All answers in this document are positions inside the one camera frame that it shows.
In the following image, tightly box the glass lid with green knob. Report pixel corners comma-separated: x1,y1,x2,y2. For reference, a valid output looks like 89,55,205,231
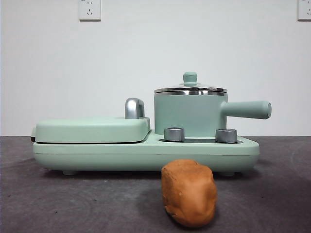
154,71,228,95

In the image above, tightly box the brown potato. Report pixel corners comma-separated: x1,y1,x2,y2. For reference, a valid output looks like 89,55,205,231
161,159,218,228

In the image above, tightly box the silver control knob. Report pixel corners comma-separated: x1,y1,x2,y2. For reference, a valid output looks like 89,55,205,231
163,126,185,142
215,128,238,143

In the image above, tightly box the green breakfast machine base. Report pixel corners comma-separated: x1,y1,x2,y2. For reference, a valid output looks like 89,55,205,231
32,129,260,176

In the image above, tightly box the green griddle cover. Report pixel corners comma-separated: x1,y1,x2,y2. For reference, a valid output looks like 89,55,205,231
32,116,151,144

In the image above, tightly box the silver griddle cover handle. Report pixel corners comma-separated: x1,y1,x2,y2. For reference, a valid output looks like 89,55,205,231
124,97,146,119

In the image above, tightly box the green steamer pot with handle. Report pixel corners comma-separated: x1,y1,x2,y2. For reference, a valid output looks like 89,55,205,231
154,89,272,136

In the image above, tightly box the white wall socket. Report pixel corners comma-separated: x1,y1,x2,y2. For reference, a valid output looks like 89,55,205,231
297,0,311,21
78,0,102,22

